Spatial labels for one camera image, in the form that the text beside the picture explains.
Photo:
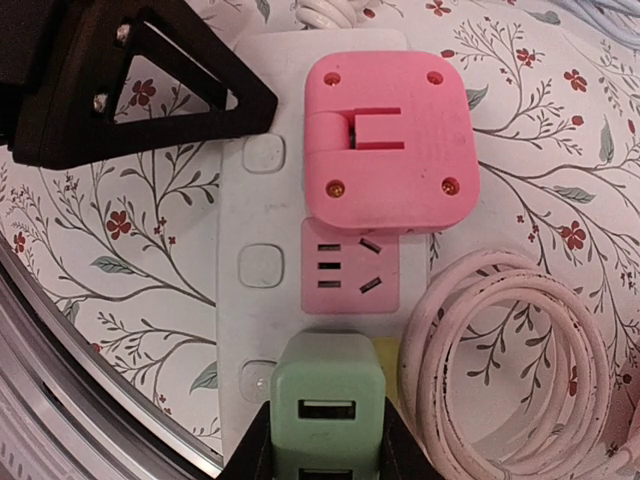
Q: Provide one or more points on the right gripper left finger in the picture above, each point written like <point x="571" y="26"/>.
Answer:
<point x="253" y="457"/>

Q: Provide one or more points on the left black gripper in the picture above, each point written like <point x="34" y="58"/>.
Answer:
<point x="66" y="100"/>

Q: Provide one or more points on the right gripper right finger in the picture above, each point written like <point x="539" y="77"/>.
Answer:
<point x="402" y="456"/>

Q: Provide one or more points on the green cube adapter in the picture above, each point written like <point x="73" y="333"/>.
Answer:
<point x="327" y="407"/>

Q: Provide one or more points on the white long power strip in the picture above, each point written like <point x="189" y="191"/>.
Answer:
<point x="278" y="273"/>

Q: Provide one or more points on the pink plug adapter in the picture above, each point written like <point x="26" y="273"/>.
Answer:
<point x="388" y="143"/>

